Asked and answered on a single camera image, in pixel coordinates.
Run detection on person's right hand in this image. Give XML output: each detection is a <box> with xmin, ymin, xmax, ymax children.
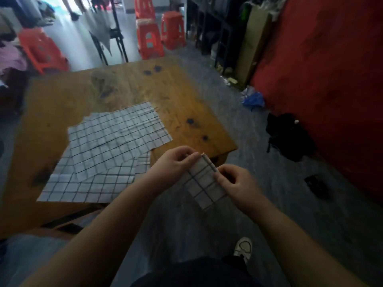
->
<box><xmin>213</xmin><ymin>163</ymin><xmax>265</xmax><ymax>218</ymax></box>

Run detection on person's left hand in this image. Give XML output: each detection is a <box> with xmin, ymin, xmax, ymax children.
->
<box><xmin>149</xmin><ymin>145</ymin><xmax>203</xmax><ymax>195</ymax></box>

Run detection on person's left forearm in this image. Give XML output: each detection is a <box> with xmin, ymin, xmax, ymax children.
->
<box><xmin>21</xmin><ymin>176</ymin><xmax>168</xmax><ymax>287</ymax></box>

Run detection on person's right forearm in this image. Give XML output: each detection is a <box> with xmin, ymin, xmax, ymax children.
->
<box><xmin>254</xmin><ymin>203</ymin><xmax>369</xmax><ymax>287</ymax></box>

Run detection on person's white right shoe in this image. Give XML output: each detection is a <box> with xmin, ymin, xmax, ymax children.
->
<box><xmin>233</xmin><ymin>237</ymin><xmax>253</xmax><ymax>265</ymax></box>

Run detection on person's black trousers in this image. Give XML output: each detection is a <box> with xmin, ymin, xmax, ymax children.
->
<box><xmin>221</xmin><ymin>254</ymin><xmax>249</xmax><ymax>272</ymax></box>

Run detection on person's black top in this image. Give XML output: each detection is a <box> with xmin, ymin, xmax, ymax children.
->
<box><xmin>131</xmin><ymin>257</ymin><xmax>264</xmax><ymax>287</ymax></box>

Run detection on black backpack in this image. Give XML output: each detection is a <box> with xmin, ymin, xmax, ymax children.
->
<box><xmin>265</xmin><ymin>112</ymin><xmax>318</xmax><ymax>162</ymax></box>

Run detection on small black floor object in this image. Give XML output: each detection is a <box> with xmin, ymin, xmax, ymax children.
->
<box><xmin>304</xmin><ymin>175</ymin><xmax>331</xmax><ymax>201</ymax></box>

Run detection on blue plastic bag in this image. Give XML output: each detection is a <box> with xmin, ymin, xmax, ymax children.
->
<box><xmin>241</xmin><ymin>86</ymin><xmax>266</xmax><ymax>112</ymax></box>

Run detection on pile of packaging scraps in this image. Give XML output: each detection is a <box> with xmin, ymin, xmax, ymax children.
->
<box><xmin>215</xmin><ymin>64</ymin><xmax>240</xmax><ymax>87</ymax></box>

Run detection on red plastic stool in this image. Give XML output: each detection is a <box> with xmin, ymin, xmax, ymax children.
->
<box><xmin>160</xmin><ymin>11</ymin><xmax>187</xmax><ymax>51</ymax></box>
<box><xmin>18</xmin><ymin>26</ymin><xmax>70</xmax><ymax>75</ymax></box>
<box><xmin>134</xmin><ymin>0</ymin><xmax>156</xmax><ymax>20</ymax></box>
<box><xmin>136</xmin><ymin>19</ymin><xmax>165</xmax><ymax>60</ymax></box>

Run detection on brown cardboard sheet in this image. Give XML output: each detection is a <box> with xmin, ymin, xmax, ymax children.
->
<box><xmin>234</xmin><ymin>6</ymin><xmax>273</xmax><ymax>87</ymax></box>

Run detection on black metal chair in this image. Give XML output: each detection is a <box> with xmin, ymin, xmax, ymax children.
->
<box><xmin>89</xmin><ymin>0</ymin><xmax>129</xmax><ymax>66</ymax></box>

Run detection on dark shelf unit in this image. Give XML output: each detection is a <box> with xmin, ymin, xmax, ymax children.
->
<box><xmin>185</xmin><ymin>0</ymin><xmax>288</xmax><ymax>75</ymax></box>

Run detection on pink blanket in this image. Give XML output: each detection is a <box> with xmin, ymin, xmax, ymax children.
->
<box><xmin>0</xmin><ymin>41</ymin><xmax>28</xmax><ymax>76</ymax></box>

